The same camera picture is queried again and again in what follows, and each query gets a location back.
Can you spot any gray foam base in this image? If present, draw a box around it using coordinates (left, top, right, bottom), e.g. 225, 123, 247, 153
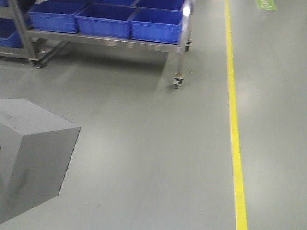
0, 99, 81, 223

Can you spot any blue bin on cart right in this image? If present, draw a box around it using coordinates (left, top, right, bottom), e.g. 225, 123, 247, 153
130, 8, 183, 44

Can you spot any blue bin on cart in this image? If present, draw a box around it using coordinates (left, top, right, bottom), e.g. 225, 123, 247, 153
130, 8, 183, 44
75, 3, 136, 39
28, 1, 86, 34

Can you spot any blue bin on cart middle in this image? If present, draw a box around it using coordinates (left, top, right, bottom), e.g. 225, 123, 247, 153
75, 3, 136, 39

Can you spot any blue bin on cart left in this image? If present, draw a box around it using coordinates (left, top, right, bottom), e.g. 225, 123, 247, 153
28, 1, 86, 34

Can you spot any steel wheeled cart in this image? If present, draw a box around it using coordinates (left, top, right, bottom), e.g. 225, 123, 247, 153
0, 0, 194, 87

